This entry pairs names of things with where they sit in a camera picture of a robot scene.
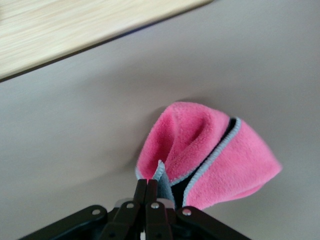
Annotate pink cloth with grey trim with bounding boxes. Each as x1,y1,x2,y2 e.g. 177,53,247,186
134,101,284,211

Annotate wooden cutting board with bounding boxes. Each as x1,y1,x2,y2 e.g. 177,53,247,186
0,0,216,82

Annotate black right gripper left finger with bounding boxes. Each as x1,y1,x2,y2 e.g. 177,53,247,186
17,179,149,240

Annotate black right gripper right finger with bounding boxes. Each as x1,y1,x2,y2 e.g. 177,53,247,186
143,179,253,240

